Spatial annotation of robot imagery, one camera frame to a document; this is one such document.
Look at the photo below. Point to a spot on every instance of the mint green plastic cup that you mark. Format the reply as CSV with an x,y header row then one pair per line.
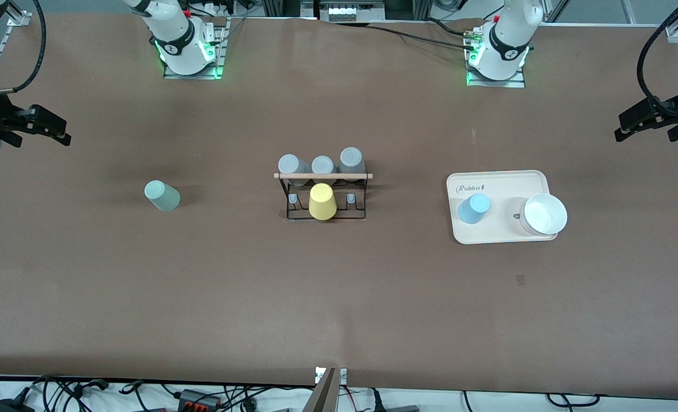
x,y
162,195

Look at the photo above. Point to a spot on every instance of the light blue plastic cup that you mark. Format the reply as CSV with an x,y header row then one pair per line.
x,y
474,208

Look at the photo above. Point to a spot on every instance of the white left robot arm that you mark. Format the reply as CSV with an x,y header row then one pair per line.
x,y
504,46

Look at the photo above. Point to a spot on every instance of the white bowl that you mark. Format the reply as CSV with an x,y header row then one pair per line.
x,y
543,214

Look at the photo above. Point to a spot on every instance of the cream rectangular tray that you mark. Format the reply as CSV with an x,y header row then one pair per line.
x,y
499,194

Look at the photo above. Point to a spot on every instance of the grey plastic cup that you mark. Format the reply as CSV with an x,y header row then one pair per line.
x,y
351,159
293,164
324,165

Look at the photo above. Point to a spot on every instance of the black power adapter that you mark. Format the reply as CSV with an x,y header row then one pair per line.
x,y
10,405

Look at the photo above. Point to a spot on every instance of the yellow plastic cup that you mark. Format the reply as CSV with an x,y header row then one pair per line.
x,y
322,201

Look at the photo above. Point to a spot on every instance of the black adapter with orange connectors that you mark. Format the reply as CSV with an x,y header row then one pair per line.
x,y
200,399

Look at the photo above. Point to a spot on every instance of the grey connector box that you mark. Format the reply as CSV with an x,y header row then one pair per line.
x,y
350,11

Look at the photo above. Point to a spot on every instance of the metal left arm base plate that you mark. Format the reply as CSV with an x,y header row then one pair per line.
x,y
519,83

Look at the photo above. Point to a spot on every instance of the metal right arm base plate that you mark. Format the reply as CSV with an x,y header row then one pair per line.
x,y
218,57

